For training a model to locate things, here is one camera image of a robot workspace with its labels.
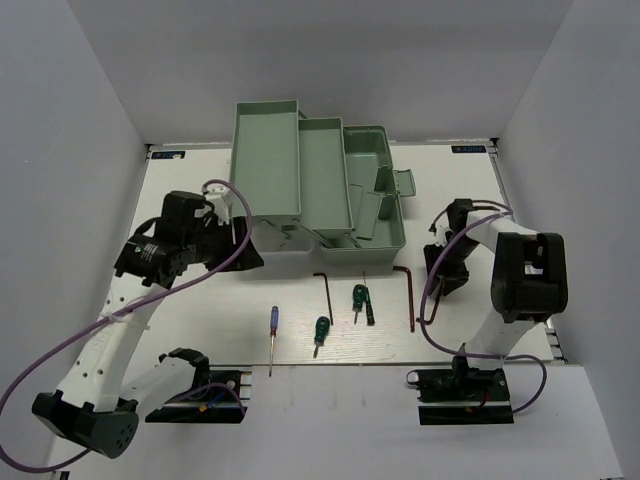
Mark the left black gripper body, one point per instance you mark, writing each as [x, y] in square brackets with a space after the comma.
[216, 243]

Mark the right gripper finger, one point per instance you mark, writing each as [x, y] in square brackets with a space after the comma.
[431, 253]
[453, 279]

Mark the green plastic toolbox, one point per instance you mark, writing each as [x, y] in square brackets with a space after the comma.
[315, 183]

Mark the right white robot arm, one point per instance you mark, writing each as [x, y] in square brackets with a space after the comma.
[528, 283]

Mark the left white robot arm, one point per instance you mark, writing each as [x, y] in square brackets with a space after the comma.
[194, 237]

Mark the large hex key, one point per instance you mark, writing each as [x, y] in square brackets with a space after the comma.
[410, 294]

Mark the angled hex key right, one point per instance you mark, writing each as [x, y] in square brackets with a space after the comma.
[436, 301]

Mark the blue red precision screwdriver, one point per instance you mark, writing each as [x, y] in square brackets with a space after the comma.
[274, 321]

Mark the long hex key left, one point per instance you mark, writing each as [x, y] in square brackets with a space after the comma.
[327, 294]

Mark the green stubby screwdriver upper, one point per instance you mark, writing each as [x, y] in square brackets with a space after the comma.
[358, 299]

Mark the green stubby screwdriver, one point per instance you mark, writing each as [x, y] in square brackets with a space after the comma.
[358, 299]
[322, 328]

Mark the dark green slim screwdriver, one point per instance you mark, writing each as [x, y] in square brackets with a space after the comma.
[368, 304]

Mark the green stubby screwdriver lower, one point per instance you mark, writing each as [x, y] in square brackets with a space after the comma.
[322, 328]

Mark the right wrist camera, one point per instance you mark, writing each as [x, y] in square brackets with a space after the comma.
[441, 234]

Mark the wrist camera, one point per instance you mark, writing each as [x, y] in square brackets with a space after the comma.
[441, 234]
[220, 199]

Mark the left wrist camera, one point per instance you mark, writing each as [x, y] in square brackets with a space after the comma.
[220, 199]

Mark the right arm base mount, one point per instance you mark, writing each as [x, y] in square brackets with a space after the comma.
[450, 398]

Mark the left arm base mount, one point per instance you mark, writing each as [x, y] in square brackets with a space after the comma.
[214, 405]

